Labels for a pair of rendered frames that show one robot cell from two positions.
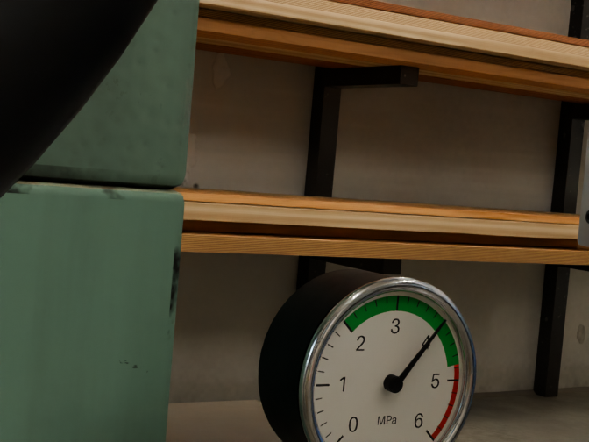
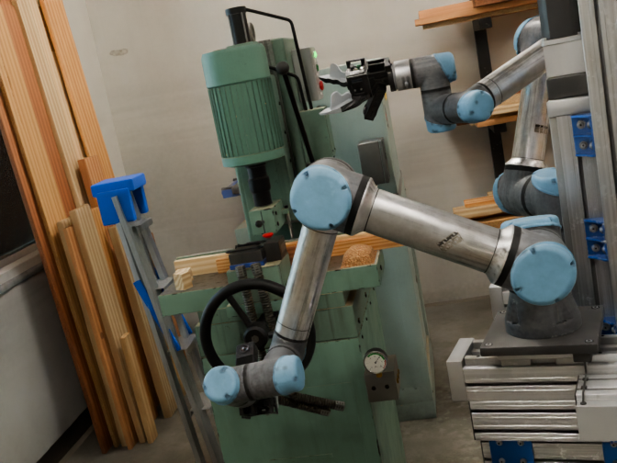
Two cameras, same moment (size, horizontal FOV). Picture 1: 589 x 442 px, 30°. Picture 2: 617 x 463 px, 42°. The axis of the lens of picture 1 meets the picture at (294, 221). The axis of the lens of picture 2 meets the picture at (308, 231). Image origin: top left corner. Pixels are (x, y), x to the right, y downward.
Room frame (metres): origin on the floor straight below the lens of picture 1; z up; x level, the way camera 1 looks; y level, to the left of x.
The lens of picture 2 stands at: (-1.21, -1.25, 1.41)
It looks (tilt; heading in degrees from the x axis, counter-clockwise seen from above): 11 degrees down; 42
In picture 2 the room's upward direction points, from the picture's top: 11 degrees counter-clockwise
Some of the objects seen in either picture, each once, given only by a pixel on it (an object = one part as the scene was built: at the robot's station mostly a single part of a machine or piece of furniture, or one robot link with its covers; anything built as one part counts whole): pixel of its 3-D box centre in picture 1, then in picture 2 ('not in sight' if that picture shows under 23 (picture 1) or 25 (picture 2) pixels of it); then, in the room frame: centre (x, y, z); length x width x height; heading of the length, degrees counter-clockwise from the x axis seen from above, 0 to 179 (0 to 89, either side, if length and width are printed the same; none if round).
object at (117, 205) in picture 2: not in sight; (166, 326); (0.60, 1.15, 0.58); 0.27 x 0.25 x 1.16; 124
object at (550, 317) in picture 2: not in sight; (540, 302); (0.25, -0.54, 0.87); 0.15 x 0.15 x 0.10
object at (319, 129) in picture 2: not in sight; (317, 133); (0.64, 0.29, 1.23); 0.09 x 0.08 x 0.15; 31
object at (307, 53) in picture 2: not in sight; (308, 74); (0.73, 0.35, 1.40); 0.10 x 0.06 x 0.16; 31
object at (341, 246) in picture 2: not in sight; (308, 252); (0.43, 0.22, 0.92); 0.54 x 0.02 x 0.04; 121
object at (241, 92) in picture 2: not in sight; (243, 106); (0.38, 0.31, 1.35); 0.18 x 0.18 x 0.31
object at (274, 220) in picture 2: not in sight; (268, 219); (0.40, 0.32, 1.03); 0.14 x 0.07 x 0.09; 31
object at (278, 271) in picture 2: not in sight; (261, 277); (0.22, 0.21, 0.92); 0.15 x 0.13 x 0.09; 121
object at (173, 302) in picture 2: not in sight; (270, 285); (0.29, 0.25, 0.87); 0.61 x 0.30 x 0.06; 121
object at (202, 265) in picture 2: not in sight; (275, 254); (0.40, 0.32, 0.93); 0.60 x 0.02 x 0.05; 121
